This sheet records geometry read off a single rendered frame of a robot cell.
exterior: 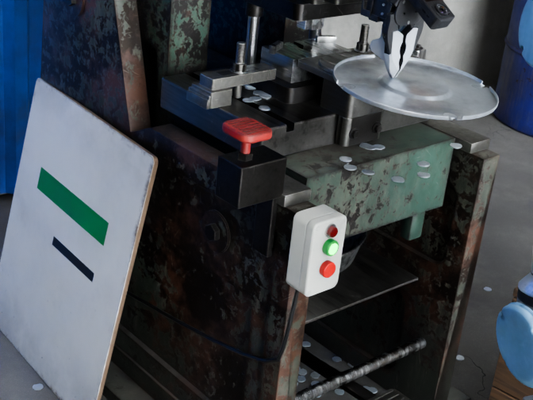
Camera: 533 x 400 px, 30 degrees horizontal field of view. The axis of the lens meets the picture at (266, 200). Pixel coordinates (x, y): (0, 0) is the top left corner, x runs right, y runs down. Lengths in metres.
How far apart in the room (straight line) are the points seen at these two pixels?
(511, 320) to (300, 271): 0.40
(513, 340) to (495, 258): 1.60
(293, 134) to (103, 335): 0.58
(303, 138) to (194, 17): 0.35
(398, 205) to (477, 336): 0.75
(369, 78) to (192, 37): 0.39
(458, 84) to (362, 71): 0.17
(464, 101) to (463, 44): 2.56
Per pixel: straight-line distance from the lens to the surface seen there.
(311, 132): 1.76
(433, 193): 1.95
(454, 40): 4.22
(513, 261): 2.96
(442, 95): 1.72
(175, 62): 1.93
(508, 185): 3.48
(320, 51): 1.89
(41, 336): 2.22
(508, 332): 1.37
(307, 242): 1.57
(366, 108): 1.80
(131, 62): 1.94
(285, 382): 1.77
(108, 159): 1.97
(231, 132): 1.52
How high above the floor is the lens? 1.31
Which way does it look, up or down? 25 degrees down
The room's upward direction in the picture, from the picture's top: 6 degrees clockwise
